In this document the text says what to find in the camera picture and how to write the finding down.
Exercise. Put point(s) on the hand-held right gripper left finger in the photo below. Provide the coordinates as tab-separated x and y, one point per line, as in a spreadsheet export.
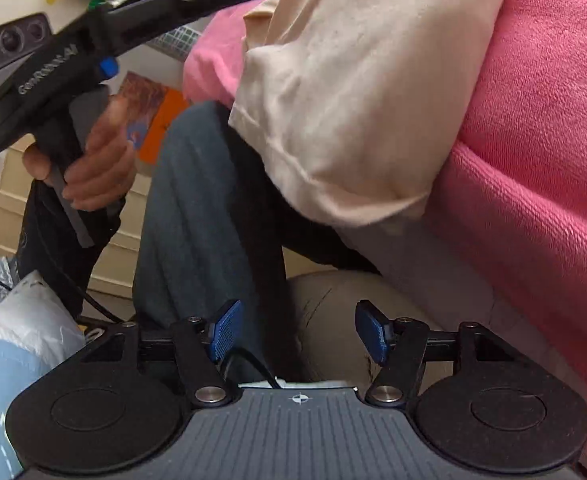
226	330

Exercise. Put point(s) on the white mattress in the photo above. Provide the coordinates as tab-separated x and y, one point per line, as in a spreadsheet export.
473	290

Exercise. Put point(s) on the pink blanket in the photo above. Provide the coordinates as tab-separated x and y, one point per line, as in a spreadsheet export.
548	110

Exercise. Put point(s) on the person's left forearm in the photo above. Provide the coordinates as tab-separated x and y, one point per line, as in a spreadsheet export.
38	260

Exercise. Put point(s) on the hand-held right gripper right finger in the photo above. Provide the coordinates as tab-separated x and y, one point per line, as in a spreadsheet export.
373	332

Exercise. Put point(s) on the white plastic bag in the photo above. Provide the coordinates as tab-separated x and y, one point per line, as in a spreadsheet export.
28	310

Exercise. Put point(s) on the beige T-shirt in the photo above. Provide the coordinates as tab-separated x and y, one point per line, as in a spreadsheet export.
363	85

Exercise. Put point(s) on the person's leg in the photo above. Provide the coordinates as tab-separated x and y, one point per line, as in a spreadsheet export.
188	210

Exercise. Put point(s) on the white tower heater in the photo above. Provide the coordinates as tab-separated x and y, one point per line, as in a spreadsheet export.
183	42

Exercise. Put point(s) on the orange box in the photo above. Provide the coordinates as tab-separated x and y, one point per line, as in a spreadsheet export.
166	130

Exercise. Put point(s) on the person's left hand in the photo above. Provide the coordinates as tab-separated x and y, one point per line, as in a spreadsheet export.
103	175

